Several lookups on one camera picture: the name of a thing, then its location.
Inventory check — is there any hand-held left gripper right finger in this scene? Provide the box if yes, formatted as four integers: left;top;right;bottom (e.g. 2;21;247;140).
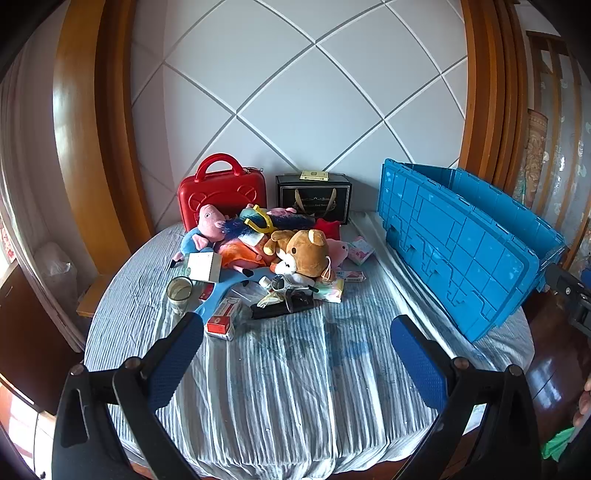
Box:
390;315;541;480

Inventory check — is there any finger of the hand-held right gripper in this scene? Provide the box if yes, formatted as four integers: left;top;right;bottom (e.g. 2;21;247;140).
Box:
544;262;591;334

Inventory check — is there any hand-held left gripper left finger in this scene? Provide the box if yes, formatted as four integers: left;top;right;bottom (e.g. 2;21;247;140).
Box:
52;313;205;480

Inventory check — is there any blue plastic storage crate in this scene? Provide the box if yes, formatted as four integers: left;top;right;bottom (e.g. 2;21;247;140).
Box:
378;158;568;343

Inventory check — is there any black plastic-wrapped roll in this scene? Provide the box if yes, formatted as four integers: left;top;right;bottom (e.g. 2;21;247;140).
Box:
250;295;317;320

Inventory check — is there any pink and mint tissue packet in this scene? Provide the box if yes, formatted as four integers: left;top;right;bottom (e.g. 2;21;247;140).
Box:
346;236;376;265

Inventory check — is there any large pink plush toy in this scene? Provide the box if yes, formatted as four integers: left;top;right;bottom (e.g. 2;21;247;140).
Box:
327;237;350;268

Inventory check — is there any brown bear plush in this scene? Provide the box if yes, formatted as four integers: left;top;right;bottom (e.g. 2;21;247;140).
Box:
264;228;335;282

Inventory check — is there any person's right hand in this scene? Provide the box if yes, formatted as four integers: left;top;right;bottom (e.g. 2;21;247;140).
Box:
573;369;591;428

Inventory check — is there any red and white box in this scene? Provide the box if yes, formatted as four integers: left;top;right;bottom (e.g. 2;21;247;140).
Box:
205;298;243;341

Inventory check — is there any glass cup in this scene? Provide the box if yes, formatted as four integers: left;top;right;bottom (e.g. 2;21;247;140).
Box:
166;276;195;317

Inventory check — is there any blue plastic shoehorn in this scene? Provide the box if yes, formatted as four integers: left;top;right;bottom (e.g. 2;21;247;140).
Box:
194;270;259;319

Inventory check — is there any white cardboard box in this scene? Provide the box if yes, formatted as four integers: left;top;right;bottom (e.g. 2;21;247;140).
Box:
186;251;222;283

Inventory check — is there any floral tissue packet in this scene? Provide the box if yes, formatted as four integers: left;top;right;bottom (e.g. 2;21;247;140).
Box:
314;277;346;304

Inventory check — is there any orange plush toy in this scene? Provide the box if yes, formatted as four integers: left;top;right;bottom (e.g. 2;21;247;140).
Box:
217;235;273;273

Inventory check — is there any pig plush with blue body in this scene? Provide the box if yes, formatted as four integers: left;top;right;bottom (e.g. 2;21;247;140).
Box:
173;204;227;268

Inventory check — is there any dark wooden nightstand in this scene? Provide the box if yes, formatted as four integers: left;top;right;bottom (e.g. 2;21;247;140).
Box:
0;263;112;416

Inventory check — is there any yellow plastic toy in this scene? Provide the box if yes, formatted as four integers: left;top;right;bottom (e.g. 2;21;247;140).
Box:
243;208;273;237

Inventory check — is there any green cloth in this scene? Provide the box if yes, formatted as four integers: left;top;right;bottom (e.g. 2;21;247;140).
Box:
541;427;575;460

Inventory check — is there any red hard-shell suitcase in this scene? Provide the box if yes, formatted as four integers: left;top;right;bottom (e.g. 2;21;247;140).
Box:
178;154;269;233

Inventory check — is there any blue furry plush toy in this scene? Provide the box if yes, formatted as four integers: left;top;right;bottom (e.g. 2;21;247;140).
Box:
222;208;315;241

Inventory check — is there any black gift bag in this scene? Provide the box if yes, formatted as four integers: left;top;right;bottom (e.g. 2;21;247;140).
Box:
276;173;354;227

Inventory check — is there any white sheer curtain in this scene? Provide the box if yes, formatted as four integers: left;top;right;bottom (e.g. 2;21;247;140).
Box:
0;55;63;296

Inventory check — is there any wooden padded headboard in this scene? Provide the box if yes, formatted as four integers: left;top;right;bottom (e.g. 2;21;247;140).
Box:
51;0;529;259

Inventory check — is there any patterned wall hanging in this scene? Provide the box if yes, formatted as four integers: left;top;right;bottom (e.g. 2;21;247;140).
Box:
525;108;551;217

